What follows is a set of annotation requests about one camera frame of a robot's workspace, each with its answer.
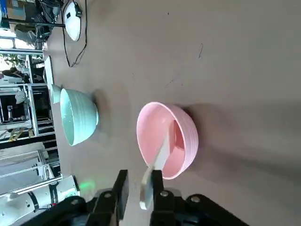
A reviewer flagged aluminium frame post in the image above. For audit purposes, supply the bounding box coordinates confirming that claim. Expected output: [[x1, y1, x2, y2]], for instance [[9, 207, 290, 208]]
[[0, 48, 62, 196]]

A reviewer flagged small green bowl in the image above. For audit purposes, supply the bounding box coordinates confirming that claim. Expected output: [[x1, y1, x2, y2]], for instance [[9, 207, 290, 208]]
[[51, 84, 62, 105]]

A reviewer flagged white tray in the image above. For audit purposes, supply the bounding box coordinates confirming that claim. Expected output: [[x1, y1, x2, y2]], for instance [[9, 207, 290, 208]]
[[43, 55, 55, 91]]

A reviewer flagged pink bowl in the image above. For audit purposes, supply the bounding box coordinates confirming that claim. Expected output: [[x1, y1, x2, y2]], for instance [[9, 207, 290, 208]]
[[136, 102, 199, 180]]

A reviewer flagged cream spoon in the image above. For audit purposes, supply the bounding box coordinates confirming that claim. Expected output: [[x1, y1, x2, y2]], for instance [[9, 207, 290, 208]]
[[139, 128, 171, 210]]

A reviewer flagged black lamp cable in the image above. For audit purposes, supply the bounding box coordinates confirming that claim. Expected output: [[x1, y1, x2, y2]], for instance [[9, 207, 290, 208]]
[[62, 0, 88, 68]]

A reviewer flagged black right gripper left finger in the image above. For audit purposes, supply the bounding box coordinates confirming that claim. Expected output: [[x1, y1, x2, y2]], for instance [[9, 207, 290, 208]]
[[50, 169, 129, 226]]

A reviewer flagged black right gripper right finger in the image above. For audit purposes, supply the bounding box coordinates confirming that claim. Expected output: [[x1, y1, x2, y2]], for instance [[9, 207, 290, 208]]
[[150, 169, 249, 226]]

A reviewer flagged large green bowl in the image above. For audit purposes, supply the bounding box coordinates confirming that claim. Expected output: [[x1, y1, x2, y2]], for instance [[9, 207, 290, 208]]
[[60, 88, 100, 146]]

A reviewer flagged white desk lamp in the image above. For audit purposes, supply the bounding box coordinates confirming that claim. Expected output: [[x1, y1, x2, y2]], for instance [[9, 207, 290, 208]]
[[63, 0, 83, 42]]

